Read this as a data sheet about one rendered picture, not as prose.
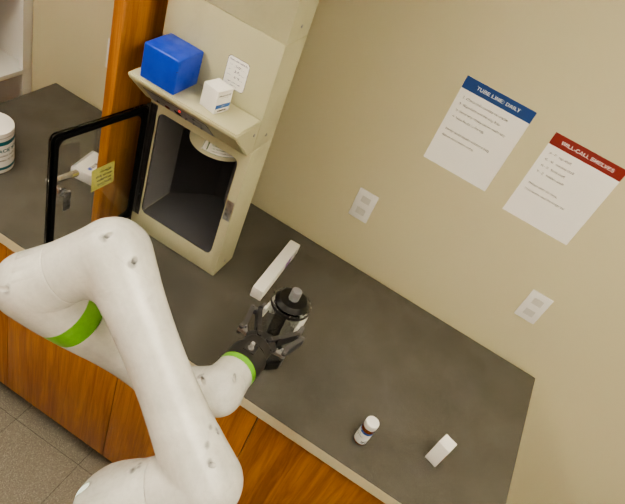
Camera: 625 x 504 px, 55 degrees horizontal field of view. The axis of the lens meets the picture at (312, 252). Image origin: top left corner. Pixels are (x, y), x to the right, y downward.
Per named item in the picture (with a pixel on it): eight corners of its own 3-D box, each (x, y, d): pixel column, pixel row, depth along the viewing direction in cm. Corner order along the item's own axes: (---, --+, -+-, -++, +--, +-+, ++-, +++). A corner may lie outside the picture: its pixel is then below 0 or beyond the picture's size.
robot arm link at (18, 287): (31, 281, 91) (44, 224, 99) (-35, 308, 94) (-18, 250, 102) (105, 336, 105) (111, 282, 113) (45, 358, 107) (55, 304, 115)
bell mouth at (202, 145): (212, 117, 176) (216, 101, 173) (262, 146, 174) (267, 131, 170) (176, 138, 163) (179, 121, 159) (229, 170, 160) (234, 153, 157)
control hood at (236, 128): (151, 93, 157) (157, 58, 151) (252, 153, 153) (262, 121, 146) (122, 106, 149) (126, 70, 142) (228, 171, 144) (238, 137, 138)
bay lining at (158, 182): (188, 177, 201) (210, 86, 178) (251, 217, 197) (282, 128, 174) (141, 209, 182) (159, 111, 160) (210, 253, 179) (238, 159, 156)
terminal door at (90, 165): (131, 215, 183) (150, 104, 157) (45, 257, 161) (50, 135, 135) (129, 213, 183) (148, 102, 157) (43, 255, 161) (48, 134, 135)
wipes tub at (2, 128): (-7, 144, 193) (-9, 104, 183) (24, 164, 191) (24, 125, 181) (-43, 159, 183) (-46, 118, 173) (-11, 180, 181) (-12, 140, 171)
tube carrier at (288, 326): (260, 332, 172) (284, 280, 159) (292, 352, 170) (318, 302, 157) (241, 354, 163) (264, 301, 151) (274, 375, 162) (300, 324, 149)
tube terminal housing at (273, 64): (177, 189, 206) (228, -34, 157) (254, 237, 202) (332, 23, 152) (129, 222, 188) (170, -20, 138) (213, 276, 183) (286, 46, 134)
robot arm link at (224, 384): (233, 430, 122) (220, 385, 118) (184, 425, 127) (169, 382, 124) (264, 391, 134) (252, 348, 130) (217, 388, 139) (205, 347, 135)
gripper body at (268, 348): (270, 354, 137) (286, 334, 144) (239, 334, 138) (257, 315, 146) (259, 376, 141) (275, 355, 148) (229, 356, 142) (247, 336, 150)
